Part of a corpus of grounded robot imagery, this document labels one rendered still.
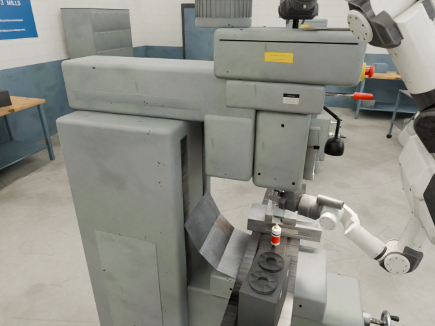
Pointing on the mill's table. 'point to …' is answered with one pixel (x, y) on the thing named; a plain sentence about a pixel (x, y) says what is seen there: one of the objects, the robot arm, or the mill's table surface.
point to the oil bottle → (276, 235)
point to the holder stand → (264, 290)
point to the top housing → (289, 55)
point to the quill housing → (280, 149)
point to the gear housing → (275, 96)
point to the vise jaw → (290, 218)
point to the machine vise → (312, 226)
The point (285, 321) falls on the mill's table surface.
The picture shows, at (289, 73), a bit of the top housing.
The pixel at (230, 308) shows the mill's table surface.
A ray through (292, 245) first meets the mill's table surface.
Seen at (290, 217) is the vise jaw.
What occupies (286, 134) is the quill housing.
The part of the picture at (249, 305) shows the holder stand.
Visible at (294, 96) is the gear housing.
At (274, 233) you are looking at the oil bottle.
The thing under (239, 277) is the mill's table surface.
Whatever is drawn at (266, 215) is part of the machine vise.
